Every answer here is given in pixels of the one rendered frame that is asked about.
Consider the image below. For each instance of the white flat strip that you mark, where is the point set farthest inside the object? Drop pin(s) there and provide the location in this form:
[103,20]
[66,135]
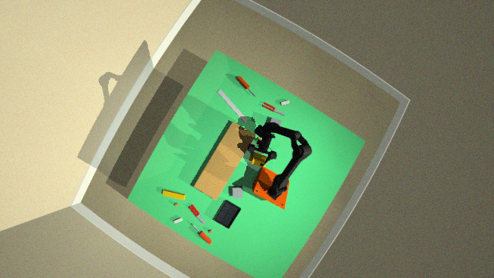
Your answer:
[233,106]

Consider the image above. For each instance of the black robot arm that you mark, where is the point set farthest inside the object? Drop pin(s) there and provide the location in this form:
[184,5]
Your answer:
[299,153]

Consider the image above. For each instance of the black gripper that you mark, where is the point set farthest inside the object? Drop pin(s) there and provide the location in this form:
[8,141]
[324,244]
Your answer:
[263,149]

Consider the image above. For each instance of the orange-handled awl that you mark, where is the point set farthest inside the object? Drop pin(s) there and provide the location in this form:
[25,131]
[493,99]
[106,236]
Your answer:
[244,83]
[204,236]

